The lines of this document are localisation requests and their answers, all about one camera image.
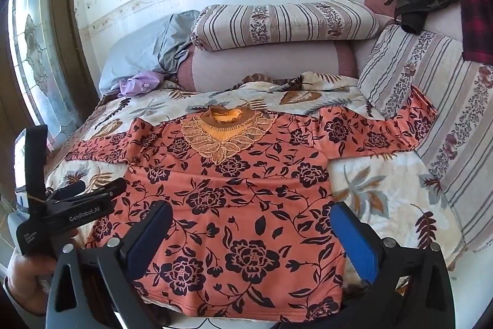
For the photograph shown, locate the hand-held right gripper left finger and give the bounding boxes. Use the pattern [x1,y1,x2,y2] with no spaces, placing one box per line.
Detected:
[45,200,174,329]

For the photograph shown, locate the person's left forearm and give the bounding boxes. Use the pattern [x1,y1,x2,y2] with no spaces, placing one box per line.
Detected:
[2,275,45,320]

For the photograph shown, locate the leaf print blanket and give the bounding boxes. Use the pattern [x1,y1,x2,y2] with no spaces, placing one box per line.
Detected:
[44,71,468,310]

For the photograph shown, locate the red plaid cloth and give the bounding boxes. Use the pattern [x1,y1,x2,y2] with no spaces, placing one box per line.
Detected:
[456,0,493,64]

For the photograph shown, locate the stained glass window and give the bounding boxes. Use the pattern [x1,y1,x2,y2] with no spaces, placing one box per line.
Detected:
[8,0,84,139]

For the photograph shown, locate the grey blue cloth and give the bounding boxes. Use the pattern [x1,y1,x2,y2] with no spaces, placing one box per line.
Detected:
[99,10,201,95]

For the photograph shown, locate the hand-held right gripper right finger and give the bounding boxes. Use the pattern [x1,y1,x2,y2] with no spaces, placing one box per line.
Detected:
[329,201,457,329]

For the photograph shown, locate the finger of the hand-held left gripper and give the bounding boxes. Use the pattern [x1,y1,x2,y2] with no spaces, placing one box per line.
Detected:
[45,180,86,199]
[54,177,128,207]

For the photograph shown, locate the striped floral pillow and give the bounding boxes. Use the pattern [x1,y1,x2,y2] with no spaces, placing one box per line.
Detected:
[191,1,380,52]

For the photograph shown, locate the person's left hand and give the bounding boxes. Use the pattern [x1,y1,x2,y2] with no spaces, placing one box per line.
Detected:
[7,231,79,314]

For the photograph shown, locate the large striped floral cushion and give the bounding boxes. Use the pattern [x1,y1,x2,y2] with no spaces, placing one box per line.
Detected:
[357,24,493,253]

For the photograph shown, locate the purple cloth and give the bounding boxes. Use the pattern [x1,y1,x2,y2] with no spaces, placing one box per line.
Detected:
[119,70,162,97]

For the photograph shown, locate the orange floral shirt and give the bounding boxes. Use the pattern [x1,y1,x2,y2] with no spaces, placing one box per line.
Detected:
[65,84,438,322]

